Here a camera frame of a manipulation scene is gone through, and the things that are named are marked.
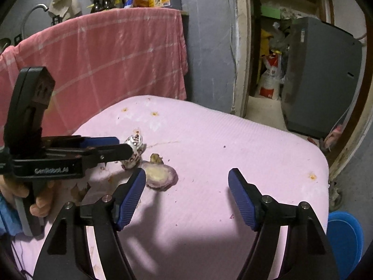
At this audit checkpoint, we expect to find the wooden door frame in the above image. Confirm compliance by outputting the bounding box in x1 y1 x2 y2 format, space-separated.
233 0 373 181

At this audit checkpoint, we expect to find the white wrapper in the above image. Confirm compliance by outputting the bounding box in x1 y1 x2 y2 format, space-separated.
121 133 145 170

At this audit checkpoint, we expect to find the blue bucket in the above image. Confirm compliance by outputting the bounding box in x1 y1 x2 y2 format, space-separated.
327 211 365 272

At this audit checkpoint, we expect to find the person's left hand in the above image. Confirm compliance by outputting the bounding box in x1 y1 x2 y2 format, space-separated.
0 177 56 219

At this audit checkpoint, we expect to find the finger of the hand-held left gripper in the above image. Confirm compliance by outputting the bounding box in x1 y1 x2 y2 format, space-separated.
83 144 135 168
44 136 121 149

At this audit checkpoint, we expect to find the black cable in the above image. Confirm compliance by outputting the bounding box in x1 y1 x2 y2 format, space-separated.
9 236 33 278

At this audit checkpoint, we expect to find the pink floral table cover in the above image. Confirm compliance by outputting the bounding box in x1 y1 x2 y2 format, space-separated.
12 95 330 280

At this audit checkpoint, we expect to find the purple skinned vegetable slice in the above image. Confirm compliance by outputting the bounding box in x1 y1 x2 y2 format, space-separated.
141 163 177 192

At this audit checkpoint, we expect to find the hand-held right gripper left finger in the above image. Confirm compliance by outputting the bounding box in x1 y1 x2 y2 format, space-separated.
34 168 147 280

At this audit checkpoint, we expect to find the pink floor item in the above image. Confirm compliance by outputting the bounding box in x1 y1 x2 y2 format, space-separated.
326 125 343 149

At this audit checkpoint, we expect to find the yellow bag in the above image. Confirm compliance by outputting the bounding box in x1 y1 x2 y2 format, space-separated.
259 29 274 57

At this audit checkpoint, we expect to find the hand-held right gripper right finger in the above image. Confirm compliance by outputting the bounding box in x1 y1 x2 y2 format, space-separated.
228 168 340 280

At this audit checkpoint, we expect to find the steel faucet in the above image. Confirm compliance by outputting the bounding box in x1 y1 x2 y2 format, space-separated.
20 3 49 40

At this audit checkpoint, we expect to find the pink checked towel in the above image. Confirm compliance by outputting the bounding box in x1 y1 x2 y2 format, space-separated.
0 7 188 140

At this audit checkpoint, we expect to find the red white sack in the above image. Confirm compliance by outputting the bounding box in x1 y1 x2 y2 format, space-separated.
258 51 283 100

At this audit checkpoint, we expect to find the grey washing machine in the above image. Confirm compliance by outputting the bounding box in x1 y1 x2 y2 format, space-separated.
281 17 363 139

